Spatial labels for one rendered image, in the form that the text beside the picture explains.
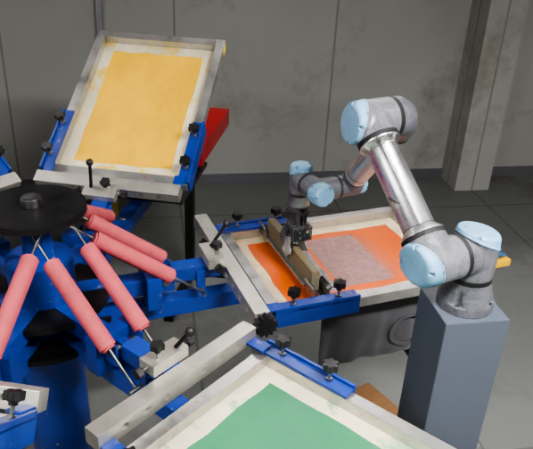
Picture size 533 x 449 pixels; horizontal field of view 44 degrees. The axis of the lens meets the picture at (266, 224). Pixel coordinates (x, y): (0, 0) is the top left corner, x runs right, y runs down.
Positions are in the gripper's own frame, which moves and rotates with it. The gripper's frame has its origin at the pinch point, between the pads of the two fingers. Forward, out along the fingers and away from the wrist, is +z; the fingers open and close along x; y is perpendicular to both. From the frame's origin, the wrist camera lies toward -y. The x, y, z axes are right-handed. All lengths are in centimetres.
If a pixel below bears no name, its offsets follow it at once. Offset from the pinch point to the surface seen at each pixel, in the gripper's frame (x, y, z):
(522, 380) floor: 137, -7, 102
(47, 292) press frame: -84, 10, -6
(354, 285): 16.6, 17.2, 6.3
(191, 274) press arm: -38.1, 3.0, 0.4
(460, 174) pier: 246, -216, 87
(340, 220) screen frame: 32.2, -25.4, 4.2
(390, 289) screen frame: 24.3, 28.1, 2.8
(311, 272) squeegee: -1.7, 19.5, -3.9
